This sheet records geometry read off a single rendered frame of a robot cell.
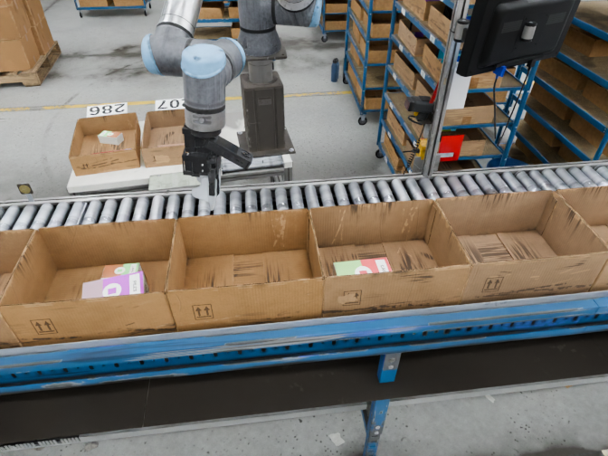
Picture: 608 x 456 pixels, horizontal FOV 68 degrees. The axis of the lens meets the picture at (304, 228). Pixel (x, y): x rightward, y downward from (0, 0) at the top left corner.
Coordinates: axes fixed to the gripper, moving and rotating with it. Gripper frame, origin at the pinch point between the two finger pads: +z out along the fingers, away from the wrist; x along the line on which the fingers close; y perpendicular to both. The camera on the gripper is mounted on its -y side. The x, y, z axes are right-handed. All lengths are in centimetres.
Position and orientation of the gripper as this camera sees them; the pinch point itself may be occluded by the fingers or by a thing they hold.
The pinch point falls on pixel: (215, 199)
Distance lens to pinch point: 117.9
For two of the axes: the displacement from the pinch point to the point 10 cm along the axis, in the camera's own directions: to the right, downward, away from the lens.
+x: 0.0, 5.9, -8.1
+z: -1.0, 8.0, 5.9
